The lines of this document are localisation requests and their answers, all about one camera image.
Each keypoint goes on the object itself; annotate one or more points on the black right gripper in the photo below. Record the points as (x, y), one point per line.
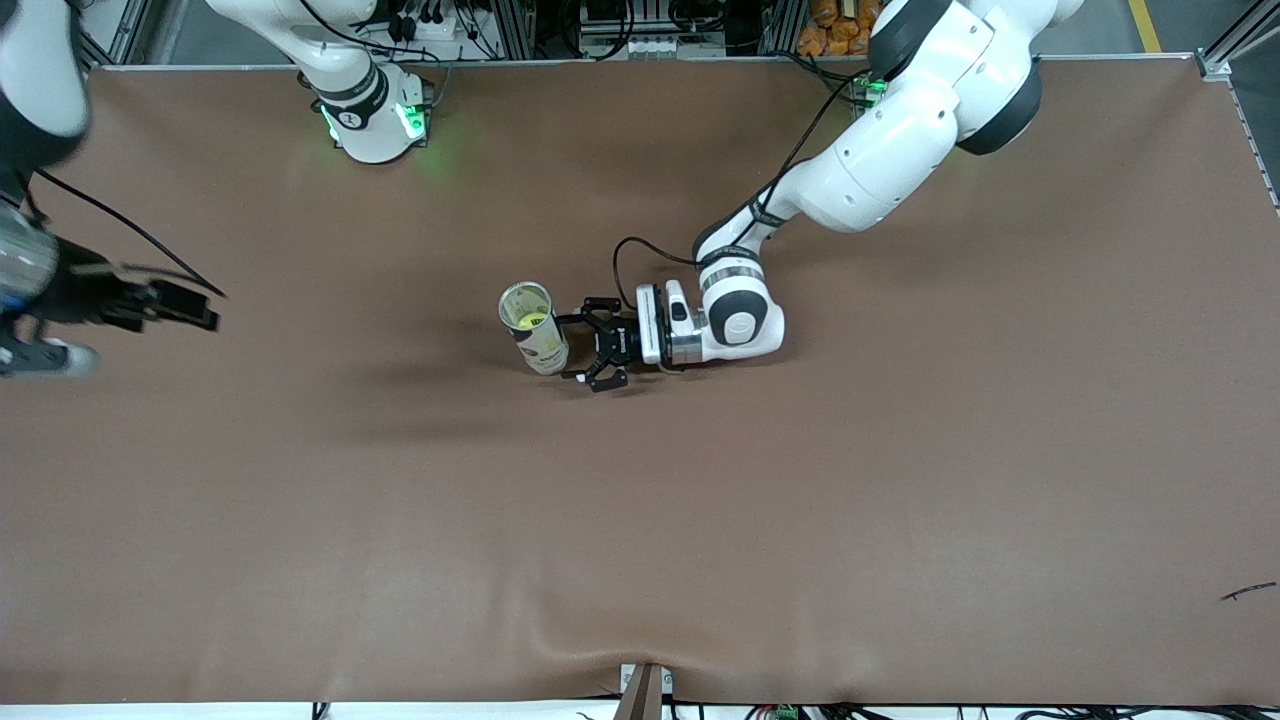
(82, 297)

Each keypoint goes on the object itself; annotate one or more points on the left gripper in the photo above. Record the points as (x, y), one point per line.
(616, 343)

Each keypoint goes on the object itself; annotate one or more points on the Wilson tennis ball can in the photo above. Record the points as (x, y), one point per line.
(545, 350)

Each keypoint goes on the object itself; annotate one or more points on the yellow tennis ball Wilson logo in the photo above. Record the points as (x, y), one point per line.
(532, 321)

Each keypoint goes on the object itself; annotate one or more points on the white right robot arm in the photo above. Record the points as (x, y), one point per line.
(370, 120)

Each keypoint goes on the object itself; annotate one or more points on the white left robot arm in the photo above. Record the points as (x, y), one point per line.
(880, 170)

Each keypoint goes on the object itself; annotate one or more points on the brown table mat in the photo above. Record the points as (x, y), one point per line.
(640, 520)

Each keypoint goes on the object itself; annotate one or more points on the white power strip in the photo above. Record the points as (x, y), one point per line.
(660, 46)

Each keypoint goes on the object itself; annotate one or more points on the orange bag pile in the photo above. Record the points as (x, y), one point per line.
(835, 30)

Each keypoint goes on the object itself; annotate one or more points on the small dark twig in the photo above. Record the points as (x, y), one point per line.
(1248, 591)

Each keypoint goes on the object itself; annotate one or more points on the aluminium frame corner rail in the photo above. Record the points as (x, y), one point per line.
(1216, 66)
(125, 35)

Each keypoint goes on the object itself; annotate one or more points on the aluminium frame post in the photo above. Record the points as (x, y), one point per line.
(515, 30)
(780, 28)

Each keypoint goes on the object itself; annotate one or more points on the brown camera mount bracket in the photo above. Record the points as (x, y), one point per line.
(642, 695)

